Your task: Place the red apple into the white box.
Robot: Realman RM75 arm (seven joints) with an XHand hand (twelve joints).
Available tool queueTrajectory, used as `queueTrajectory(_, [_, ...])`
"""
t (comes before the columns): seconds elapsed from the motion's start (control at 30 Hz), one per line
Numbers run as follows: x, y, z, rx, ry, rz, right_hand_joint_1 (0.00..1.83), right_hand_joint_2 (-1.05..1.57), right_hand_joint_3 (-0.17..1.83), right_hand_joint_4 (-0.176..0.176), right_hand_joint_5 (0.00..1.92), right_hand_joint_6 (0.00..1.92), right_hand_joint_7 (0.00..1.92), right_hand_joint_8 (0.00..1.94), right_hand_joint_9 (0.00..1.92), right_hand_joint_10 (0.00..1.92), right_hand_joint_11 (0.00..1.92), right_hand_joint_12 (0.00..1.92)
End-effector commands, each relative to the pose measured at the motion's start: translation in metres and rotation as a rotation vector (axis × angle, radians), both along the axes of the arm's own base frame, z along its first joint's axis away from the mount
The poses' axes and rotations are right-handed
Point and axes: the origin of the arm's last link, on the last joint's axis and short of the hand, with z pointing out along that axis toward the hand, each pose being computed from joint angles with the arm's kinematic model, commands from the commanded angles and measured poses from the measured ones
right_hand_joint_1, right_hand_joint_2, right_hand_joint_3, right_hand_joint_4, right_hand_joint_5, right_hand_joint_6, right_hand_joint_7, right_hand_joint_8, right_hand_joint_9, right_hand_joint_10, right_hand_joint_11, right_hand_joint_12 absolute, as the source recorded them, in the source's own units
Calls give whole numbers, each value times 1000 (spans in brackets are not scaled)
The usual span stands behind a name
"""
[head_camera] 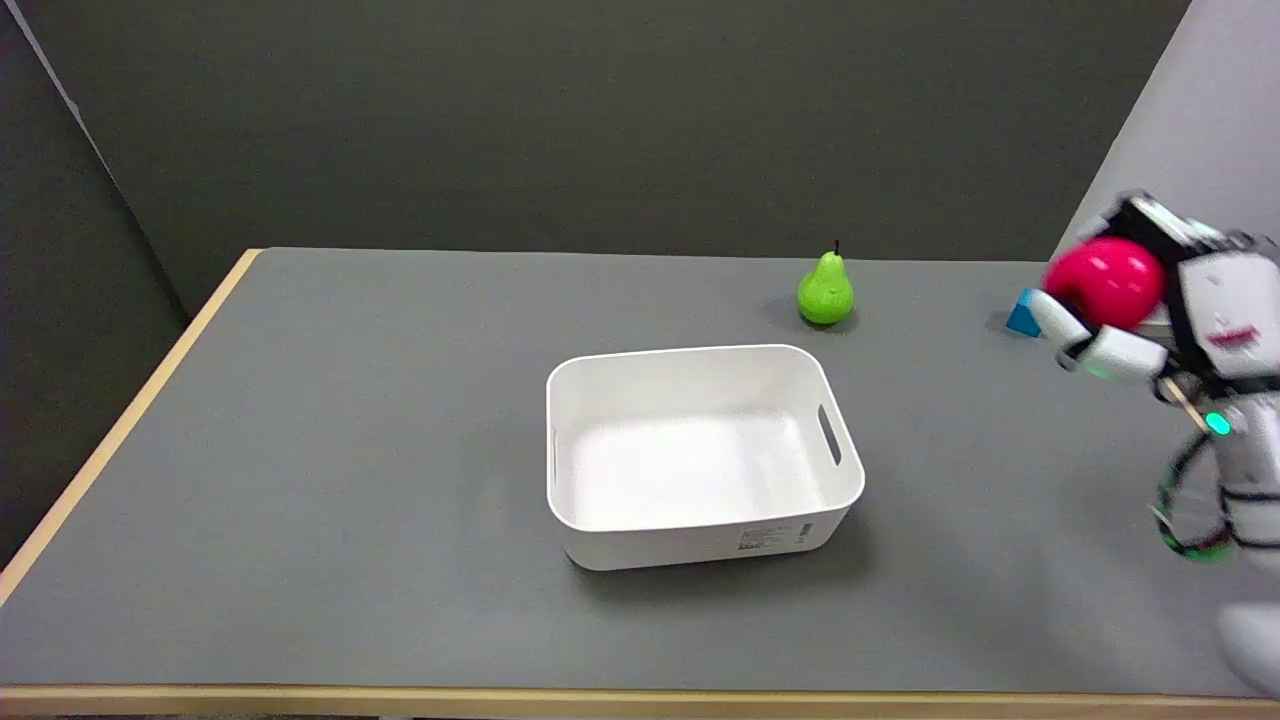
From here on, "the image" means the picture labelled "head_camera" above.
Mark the red apple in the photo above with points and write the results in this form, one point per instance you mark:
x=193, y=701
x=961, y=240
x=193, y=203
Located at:
x=1108, y=280

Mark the blue block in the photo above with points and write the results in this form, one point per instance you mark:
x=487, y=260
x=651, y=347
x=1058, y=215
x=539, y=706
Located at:
x=1022, y=316

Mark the green pear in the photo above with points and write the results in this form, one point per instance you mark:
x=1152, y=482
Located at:
x=826, y=290

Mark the white plastic box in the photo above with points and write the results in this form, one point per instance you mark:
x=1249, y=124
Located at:
x=700, y=455

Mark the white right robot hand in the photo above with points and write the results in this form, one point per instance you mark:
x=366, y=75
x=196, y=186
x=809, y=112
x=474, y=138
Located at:
x=1222, y=300

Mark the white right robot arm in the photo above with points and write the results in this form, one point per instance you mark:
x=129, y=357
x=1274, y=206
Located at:
x=1252, y=520

